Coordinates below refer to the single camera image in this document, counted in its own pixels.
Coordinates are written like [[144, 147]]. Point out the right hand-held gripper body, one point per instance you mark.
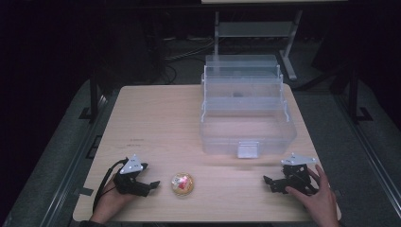
[[296, 176]]

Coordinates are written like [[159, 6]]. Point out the person's right hand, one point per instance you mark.
[[315, 201]]

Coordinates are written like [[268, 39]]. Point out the clear plastic tiered storage box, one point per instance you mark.
[[246, 107]]

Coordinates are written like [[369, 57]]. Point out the person's left hand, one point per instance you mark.
[[110, 205]]

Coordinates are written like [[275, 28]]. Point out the black metal post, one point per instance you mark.
[[354, 97], [94, 97]]

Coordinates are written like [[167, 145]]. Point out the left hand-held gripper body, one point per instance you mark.
[[130, 176]]

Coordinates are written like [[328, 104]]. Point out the grey metal stand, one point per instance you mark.
[[257, 38]]

